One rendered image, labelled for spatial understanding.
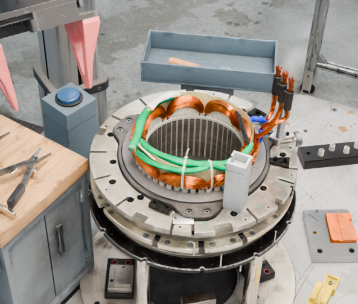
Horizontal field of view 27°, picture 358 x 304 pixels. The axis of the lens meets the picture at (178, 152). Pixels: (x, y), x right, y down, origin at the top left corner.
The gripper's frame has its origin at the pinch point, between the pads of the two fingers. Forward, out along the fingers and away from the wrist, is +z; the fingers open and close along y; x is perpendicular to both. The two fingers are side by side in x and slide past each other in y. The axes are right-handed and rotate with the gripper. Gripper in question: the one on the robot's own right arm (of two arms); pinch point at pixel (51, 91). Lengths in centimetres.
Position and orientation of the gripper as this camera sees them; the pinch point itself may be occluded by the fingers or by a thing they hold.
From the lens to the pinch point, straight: 81.8
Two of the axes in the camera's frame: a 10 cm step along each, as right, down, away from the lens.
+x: -4.2, -1.4, 8.9
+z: 2.3, 9.4, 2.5
